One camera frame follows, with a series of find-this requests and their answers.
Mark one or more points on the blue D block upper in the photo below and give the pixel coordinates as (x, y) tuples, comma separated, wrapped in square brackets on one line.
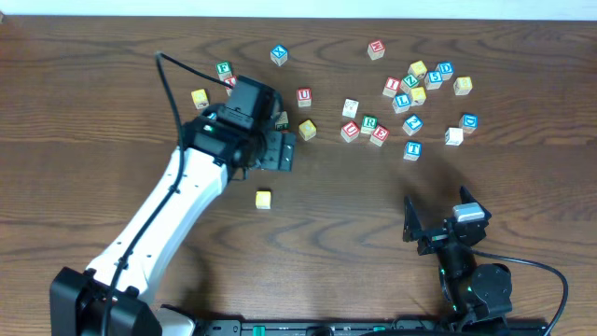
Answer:
[(445, 69)]

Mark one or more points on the blue d block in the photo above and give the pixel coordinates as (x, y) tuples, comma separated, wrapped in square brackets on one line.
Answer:
[(445, 69), (469, 123)]

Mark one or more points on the blue L block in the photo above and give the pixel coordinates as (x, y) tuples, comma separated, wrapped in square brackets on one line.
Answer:
[(401, 103)]

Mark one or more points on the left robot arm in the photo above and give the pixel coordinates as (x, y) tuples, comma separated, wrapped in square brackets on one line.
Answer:
[(113, 295)]

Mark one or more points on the yellow 8 block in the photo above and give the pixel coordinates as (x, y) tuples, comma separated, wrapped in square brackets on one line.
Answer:
[(462, 86)]

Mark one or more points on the red block top right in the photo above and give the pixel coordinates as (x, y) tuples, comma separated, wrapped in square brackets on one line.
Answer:
[(376, 50)]

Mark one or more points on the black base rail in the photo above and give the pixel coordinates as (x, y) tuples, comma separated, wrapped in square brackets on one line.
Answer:
[(344, 328)]

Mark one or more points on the red Y block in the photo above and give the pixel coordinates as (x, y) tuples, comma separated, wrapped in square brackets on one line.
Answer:
[(231, 81)]

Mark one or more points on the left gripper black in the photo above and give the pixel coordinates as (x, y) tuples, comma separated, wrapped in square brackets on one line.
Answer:
[(282, 152)]

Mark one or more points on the white green picture block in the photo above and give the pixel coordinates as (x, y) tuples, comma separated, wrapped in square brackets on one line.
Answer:
[(282, 122)]

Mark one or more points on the yellow block upper right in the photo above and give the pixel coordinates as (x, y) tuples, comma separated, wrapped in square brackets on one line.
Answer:
[(418, 69)]

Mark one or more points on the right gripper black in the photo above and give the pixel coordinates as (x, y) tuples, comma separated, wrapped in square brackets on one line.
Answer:
[(436, 236)]

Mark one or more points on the red U block upper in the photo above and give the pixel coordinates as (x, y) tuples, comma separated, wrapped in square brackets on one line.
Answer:
[(304, 97)]

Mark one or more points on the blue X block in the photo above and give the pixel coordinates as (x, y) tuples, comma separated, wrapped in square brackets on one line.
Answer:
[(279, 55)]

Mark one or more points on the blue D block right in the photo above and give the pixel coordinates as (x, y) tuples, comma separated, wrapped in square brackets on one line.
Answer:
[(469, 123)]

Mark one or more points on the red u block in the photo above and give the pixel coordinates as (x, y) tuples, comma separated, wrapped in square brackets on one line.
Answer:
[(304, 97), (350, 131)]

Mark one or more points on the green R block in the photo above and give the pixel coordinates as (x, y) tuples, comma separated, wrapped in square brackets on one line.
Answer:
[(369, 124)]

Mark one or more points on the green Z block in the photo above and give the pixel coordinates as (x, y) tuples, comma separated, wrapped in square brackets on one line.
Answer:
[(408, 83)]

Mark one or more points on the white block right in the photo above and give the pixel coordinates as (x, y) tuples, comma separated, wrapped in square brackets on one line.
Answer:
[(454, 137)]

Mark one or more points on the yellow block beside L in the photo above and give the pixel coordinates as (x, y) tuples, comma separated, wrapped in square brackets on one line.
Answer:
[(417, 96)]

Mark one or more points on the red I block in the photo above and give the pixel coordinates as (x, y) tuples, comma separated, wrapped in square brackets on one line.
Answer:
[(391, 87)]

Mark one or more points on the white picture block centre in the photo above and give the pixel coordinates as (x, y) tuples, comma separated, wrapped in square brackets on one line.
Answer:
[(350, 108)]

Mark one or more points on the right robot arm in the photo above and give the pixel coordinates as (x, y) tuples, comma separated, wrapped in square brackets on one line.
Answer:
[(479, 293)]

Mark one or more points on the green F block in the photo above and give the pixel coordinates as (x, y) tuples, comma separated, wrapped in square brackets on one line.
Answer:
[(224, 70)]

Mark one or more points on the blue 5 block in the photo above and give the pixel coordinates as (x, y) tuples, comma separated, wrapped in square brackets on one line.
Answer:
[(433, 80)]

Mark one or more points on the red U block lower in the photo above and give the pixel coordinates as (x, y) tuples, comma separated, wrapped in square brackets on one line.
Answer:
[(350, 131)]

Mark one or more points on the red E block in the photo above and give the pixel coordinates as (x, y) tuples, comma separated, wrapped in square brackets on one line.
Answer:
[(379, 135)]

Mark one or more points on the yellow C block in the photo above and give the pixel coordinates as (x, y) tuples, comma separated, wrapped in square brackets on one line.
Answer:
[(263, 199)]

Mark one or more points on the yellow block centre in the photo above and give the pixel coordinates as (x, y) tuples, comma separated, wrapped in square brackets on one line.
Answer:
[(307, 130)]

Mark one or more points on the blue 2 block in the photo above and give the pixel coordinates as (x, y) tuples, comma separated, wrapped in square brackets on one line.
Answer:
[(412, 125)]

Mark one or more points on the blue T block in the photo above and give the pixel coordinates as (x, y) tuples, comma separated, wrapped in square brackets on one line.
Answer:
[(412, 151)]

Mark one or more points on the yellow block far left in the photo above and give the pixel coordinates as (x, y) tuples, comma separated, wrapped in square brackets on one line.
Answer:
[(200, 98)]

